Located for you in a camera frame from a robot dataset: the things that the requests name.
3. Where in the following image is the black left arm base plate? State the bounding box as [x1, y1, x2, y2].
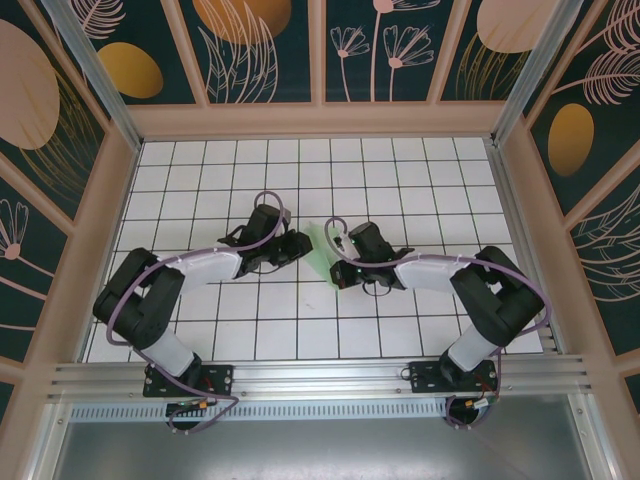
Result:
[142, 363, 236, 399]

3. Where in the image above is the light green paper sheet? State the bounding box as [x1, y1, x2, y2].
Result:
[302, 224, 347, 297]

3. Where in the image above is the aluminium side rail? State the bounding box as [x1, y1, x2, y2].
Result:
[487, 139, 567, 357]

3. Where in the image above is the slotted grey cable duct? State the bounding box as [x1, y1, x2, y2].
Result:
[69, 397, 454, 422]

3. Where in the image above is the aluminium corner post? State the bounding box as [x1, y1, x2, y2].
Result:
[492, 0, 584, 147]
[40, 0, 145, 152]

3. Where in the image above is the long aluminium mounting rail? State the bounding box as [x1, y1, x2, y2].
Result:
[47, 353, 599, 401]

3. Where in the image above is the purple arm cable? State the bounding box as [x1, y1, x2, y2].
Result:
[324, 215, 554, 432]
[107, 189, 295, 436]

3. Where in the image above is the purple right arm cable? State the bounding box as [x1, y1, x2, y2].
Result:
[324, 215, 554, 432]

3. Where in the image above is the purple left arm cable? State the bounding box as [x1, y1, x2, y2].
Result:
[107, 189, 295, 436]

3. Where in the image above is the grey metal panel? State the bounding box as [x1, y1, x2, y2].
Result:
[29, 399, 617, 480]

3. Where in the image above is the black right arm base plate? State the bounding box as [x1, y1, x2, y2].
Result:
[408, 360, 500, 394]

